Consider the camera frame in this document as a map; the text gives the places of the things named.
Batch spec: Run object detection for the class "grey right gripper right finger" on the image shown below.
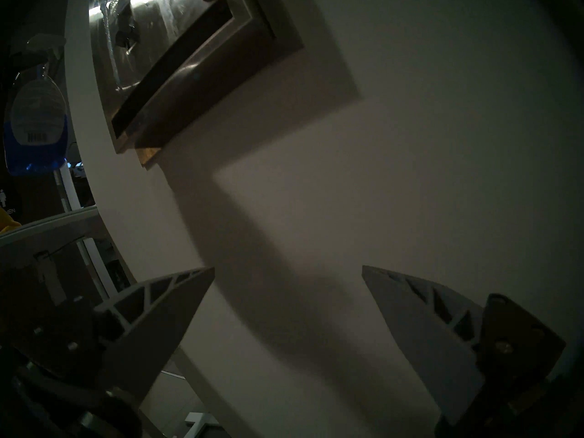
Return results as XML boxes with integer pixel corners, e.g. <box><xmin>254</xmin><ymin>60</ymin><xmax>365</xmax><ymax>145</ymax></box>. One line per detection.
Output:
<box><xmin>362</xmin><ymin>266</ymin><xmax>566</xmax><ymax>424</ymax></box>

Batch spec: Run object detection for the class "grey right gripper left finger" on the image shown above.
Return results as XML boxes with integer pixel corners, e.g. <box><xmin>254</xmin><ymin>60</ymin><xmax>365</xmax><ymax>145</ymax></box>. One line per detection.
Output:
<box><xmin>14</xmin><ymin>267</ymin><xmax>215</xmax><ymax>410</ymax></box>

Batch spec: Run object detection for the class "clear spray bottle blue cleaner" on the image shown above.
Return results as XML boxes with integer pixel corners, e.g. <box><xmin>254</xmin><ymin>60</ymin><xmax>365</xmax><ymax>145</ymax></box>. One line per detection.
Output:
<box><xmin>4</xmin><ymin>33</ymin><xmax>70</xmax><ymax>177</ymax></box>

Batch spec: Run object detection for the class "yellow microfibre cloth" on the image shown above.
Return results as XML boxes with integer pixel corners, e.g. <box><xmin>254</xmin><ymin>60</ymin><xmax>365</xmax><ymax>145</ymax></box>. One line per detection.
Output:
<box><xmin>0</xmin><ymin>208</ymin><xmax>22</xmax><ymax>234</ymax></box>

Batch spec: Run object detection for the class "dark restroom sign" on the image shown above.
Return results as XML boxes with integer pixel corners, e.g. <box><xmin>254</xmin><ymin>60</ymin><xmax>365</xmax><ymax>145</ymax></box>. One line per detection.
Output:
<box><xmin>0</xmin><ymin>188</ymin><xmax>19</xmax><ymax>216</ymax></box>

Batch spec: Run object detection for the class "stainless steel wall dispenser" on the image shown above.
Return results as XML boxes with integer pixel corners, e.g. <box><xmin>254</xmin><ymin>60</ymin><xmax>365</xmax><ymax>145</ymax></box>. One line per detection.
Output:
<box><xmin>89</xmin><ymin>0</ymin><xmax>305</xmax><ymax>169</ymax></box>

